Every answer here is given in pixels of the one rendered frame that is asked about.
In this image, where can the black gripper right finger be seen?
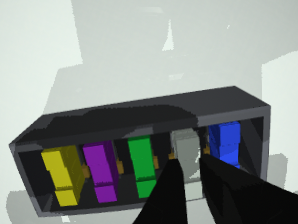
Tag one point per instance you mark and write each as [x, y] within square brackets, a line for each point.
[236, 197]

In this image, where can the green fuse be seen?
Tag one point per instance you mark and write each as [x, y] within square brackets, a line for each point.
[142, 158]

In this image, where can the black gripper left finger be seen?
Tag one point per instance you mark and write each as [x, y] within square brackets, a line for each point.
[166, 204]

